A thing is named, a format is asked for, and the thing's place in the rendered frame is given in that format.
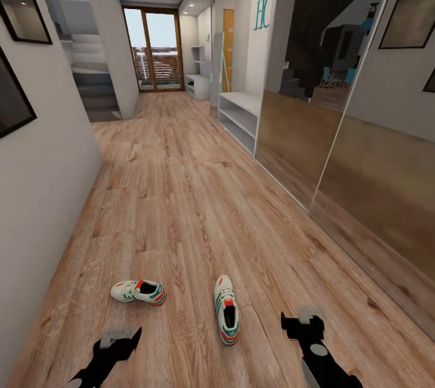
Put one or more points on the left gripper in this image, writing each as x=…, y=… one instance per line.
x=118, y=351

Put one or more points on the gym shoe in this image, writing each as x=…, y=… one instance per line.
x=227, y=310
x=129, y=290

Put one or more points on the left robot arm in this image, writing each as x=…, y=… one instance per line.
x=113, y=346

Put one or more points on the stairs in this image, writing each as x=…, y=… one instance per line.
x=86, y=59

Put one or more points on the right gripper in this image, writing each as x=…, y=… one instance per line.
x=295, y=329

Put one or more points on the standing mirror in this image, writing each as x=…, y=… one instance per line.
x=216, y=77

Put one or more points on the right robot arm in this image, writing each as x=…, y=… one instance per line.
x=319, y=368

